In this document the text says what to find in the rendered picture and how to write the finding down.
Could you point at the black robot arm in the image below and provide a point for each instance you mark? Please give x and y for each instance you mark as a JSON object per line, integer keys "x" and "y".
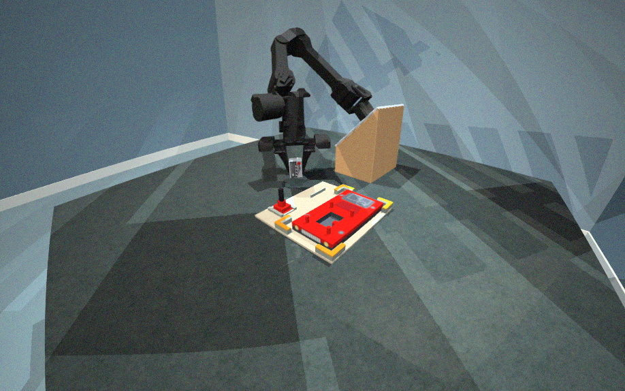
{"x": 279, "y": 101}

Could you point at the red toy car body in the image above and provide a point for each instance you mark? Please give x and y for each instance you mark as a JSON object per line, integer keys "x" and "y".
{"x": 338, "y": 219}

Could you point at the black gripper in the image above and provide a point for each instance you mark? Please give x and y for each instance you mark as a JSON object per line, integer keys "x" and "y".
{"x": 293, "y": 130}

